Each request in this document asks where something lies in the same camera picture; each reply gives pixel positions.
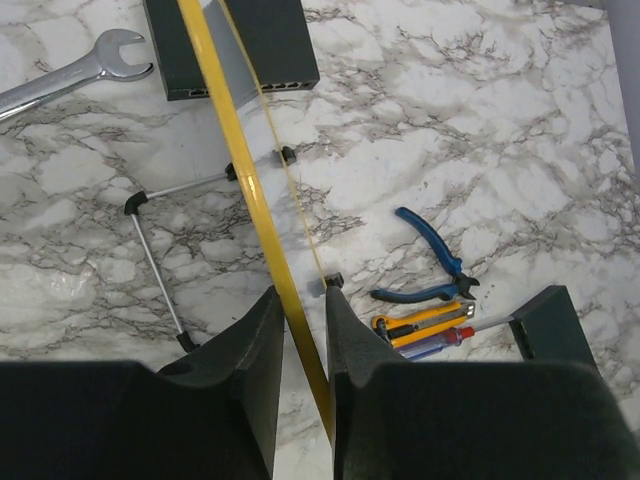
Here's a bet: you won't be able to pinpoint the large black network switch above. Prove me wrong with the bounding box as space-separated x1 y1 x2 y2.
144 0 320 101

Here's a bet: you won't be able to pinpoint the blue red screwdriver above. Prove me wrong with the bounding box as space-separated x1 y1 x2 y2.
394 315 515 361

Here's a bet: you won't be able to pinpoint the yellow framed whiteboard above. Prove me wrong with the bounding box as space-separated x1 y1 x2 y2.
179 1 335 438

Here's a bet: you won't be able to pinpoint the yellow utility knife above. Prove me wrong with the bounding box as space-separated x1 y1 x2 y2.
371 301 476 349

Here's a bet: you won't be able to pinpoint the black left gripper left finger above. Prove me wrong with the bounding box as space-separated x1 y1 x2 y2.
158 287 284 479

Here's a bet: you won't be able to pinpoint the metal wire whiteboard stand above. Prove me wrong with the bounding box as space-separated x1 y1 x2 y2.
123 145 345 353

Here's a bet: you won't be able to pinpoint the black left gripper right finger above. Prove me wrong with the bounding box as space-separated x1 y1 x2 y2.
325 288 498 479

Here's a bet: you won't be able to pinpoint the blue handled cutting pliers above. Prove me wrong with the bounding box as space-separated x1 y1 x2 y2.
370 206 481 304

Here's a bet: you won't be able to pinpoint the small black network switch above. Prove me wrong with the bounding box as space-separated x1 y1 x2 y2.
508 285 598 370

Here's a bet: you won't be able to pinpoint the silver open-end wrench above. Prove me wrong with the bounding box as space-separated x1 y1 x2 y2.
1 29 154 122

